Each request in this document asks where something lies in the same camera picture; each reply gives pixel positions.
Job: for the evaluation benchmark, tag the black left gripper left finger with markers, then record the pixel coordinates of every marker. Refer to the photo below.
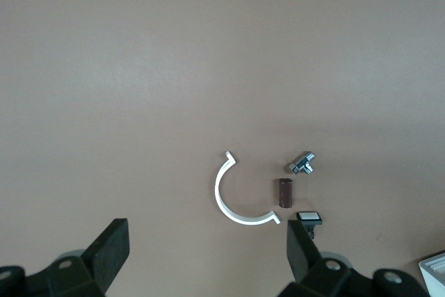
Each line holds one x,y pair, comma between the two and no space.
104,255

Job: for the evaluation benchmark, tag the white drawer cabinet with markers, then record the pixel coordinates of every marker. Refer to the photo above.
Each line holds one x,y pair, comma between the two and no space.
434,276

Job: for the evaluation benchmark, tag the brown table mat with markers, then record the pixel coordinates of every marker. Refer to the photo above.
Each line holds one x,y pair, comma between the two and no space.
139,67

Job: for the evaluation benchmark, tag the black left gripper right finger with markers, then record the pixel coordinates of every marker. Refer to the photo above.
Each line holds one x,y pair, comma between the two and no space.
302,255

